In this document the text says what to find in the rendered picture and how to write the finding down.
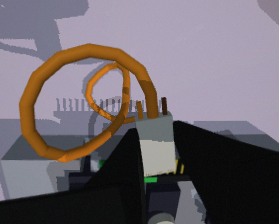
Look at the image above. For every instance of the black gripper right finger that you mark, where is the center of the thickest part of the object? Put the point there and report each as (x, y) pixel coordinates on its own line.
(238, 183)

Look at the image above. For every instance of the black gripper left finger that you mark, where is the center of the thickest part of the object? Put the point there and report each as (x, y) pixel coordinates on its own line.
(114, 195)

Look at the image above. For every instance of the black pin header strip with yellow pins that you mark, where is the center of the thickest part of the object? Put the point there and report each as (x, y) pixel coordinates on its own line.
(164, 177)

